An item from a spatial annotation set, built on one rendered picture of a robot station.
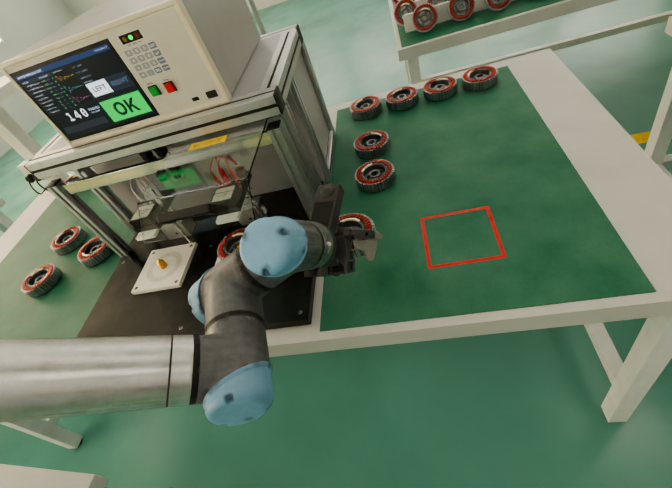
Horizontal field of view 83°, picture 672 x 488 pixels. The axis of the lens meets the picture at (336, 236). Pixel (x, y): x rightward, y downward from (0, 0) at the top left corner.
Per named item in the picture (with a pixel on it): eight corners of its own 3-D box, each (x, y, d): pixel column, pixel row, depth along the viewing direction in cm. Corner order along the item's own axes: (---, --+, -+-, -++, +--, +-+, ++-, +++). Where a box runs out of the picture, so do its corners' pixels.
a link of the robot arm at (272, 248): (221, 241, 48) (270, 201, 45) (265, 241, 58) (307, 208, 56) (251, 294, 46) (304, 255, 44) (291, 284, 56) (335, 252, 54)
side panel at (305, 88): (331, 182, 114) (292, 81, 92) (322, 184, 114) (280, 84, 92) (335, 133, 133) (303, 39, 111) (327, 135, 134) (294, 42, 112)
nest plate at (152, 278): (181, 287, 98) (178, 284, 97) (133, 295, 102) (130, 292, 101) (198, 244, 109) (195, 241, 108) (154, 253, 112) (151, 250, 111)
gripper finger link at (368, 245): (381, 260, 77) (347, 262, 71) (380, 231, 77) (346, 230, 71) (392, 260, 75) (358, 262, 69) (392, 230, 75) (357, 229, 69)
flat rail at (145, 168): (280, 141, 85) (274, 130, 83) (63, 196, 100) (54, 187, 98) (280, 138, 86) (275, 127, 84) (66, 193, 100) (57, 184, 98)
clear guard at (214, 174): (255, 222, 68) (240, 198, 64) (144, 244, 74) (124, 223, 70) (281, 127, 91) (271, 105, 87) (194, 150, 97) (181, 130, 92)
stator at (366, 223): (373, 262, 74) (368, 249, 72) (320, 262, 78) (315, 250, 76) (381, 222, 82) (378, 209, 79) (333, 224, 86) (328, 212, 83)
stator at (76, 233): (93, 232, 135) (85, 225, 133) (71, 256, 129) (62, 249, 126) (73, 231, 140) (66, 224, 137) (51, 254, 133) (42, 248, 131)
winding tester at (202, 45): (230, 102, 82) (175, -2, 68) (71, 147, 92) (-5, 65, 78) (261, 37, 109) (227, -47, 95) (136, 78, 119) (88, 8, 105)
